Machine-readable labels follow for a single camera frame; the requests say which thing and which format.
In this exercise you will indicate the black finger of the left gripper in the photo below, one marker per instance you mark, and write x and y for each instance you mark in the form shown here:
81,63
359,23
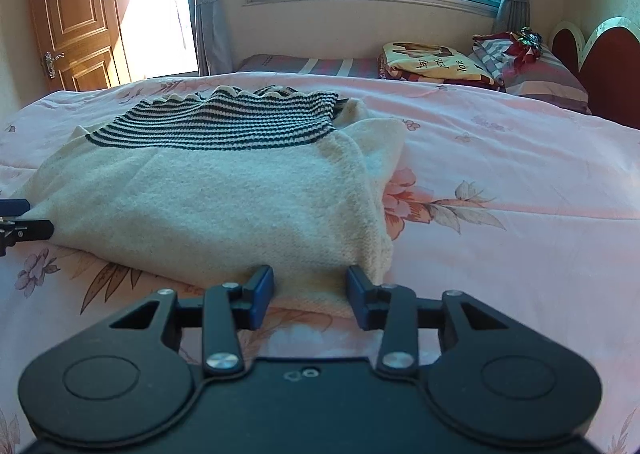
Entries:
17,231

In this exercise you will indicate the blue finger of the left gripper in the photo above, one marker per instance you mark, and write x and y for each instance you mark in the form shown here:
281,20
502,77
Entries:
13,207

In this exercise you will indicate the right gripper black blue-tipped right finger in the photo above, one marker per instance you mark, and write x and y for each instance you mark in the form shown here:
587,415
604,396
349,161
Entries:
485,376

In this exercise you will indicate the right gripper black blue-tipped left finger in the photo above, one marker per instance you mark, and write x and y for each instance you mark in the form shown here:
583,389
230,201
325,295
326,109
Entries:
124,377

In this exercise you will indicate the cream sweater with striped top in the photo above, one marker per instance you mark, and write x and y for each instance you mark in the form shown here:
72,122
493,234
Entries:
204,188

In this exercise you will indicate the pink floral bed sheet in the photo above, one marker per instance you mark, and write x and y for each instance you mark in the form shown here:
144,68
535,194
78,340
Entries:
531,208

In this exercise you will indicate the brown wooden door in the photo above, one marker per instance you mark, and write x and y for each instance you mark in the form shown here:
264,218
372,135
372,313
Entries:
80,44

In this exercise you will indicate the striped pillow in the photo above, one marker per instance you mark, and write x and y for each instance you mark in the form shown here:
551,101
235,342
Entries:
547,79

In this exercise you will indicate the grey left curtain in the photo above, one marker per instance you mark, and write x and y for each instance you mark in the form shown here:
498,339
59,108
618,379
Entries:
210,37

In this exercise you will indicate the yellow red folded blanket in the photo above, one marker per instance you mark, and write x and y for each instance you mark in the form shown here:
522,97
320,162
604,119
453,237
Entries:
419,62

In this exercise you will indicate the red shiny item on pillow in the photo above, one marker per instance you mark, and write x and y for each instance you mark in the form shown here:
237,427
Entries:
525,44

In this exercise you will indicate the red white headboard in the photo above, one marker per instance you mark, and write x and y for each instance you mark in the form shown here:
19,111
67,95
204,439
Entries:
606,63

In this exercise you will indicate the striped mattress cover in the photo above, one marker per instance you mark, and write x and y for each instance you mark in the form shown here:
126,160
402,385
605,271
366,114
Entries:
354,67

